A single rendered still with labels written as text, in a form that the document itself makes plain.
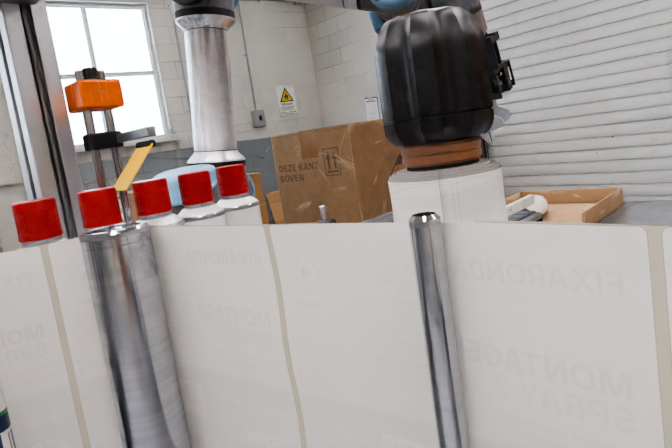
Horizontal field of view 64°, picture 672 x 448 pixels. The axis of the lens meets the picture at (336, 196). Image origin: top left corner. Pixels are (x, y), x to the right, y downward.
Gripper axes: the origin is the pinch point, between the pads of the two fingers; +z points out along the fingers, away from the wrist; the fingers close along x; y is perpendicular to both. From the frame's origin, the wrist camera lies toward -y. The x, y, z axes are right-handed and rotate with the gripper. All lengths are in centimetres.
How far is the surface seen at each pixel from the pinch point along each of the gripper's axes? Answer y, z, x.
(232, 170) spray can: 2, -25, -60
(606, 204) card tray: 13.5, 28.0, 19.4
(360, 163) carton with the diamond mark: -19.2, -4.3, -16.6
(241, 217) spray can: 2, -20, -62
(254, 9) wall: -478, -38, 409
